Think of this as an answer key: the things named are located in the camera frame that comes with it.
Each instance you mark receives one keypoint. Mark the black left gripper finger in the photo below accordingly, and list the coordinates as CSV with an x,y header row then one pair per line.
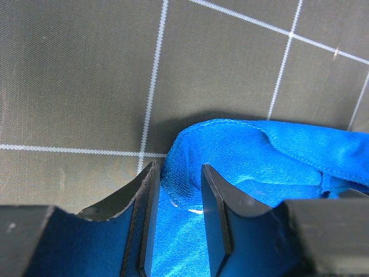
x,y
113,237

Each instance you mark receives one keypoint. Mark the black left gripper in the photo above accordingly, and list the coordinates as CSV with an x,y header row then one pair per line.
x,y
245,237

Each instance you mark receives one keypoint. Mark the blue towel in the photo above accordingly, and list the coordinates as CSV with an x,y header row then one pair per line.
x,y
268,160

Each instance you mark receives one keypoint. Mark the black grid cutting mat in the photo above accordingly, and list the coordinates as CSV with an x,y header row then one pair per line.
x,y
91,91

